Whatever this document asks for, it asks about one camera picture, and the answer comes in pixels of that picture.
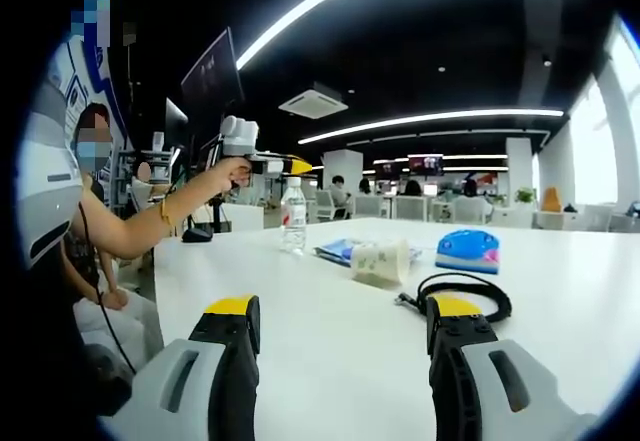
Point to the small black device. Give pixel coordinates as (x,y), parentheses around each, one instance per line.
(197,236)

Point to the hanging display screen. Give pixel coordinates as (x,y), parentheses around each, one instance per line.
(425,163)

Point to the long ceiling light strip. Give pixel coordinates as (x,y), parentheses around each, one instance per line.
(450,114)
(280,27)

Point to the blue tissue pack item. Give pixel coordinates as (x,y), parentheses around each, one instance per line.
(465,251)

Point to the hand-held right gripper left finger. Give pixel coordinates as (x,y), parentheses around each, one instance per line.
(190,391)

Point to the wall poster blue border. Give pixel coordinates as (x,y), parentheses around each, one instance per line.
(70,96)

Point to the large dark monitor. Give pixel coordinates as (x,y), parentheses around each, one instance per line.
(212,71)

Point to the printed paper cup item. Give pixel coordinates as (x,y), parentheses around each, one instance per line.
(380,261)

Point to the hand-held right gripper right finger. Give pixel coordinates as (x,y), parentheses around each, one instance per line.
(475,391)

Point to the white worn device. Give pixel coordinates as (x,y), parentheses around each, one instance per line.
(50,211)

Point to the person's left hand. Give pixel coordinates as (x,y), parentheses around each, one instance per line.
(230,176)

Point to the clear plastic water bottle item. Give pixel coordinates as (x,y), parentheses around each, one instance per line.
(293,221)

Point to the green potted plant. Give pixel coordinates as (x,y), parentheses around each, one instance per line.
(525,196)

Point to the small dark monitor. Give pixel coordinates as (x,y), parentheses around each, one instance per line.
(176,118)

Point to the ceiling air conditioner vent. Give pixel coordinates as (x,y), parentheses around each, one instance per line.
(312,103)

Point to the wet wipes pack blue lid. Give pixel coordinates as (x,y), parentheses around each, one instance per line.
(335,251)

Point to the white table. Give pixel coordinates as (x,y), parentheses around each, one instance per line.
(325,341)

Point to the orange seat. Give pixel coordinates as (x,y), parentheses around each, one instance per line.
(551,201)

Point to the narrow bright window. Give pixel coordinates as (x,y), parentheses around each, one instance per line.
(587,151)

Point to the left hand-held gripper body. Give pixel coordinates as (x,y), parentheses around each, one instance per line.
(240,136)

